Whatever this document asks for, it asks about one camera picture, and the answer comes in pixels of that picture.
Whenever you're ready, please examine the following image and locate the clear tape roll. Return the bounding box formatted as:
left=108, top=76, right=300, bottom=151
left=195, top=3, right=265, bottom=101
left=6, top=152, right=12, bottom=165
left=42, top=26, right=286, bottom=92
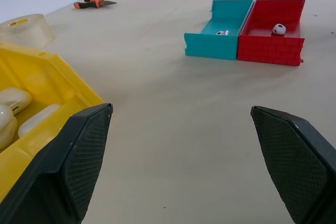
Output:
left=0, top=13, right=56, bottom=49

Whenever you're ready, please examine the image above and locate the yellow plastic bin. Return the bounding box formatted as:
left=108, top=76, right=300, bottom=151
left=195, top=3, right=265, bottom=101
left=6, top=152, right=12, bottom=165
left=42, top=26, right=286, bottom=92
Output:
left=0, top=41, right=105, bottom=203

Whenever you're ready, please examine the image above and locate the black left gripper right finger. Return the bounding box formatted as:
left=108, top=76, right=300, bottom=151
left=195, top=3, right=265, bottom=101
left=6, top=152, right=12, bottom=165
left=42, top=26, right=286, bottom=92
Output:
left=250, top=105, right=336, bottom=224

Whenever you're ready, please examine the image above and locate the red brick-pattern tray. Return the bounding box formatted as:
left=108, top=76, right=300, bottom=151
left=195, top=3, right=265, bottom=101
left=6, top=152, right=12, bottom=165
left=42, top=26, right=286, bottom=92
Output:
left=236, top=0, right=306, bottom=67

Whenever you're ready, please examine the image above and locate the teal brick-pattern tray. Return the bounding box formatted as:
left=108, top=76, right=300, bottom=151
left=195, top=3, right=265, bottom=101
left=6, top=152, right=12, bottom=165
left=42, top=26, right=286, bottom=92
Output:
left=184, top=0, right=255, bottom=61

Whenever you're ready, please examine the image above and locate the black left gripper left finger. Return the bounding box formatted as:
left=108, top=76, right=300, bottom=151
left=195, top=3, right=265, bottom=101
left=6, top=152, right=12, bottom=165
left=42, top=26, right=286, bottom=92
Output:
left=0, top=102, right=114, bottom=224

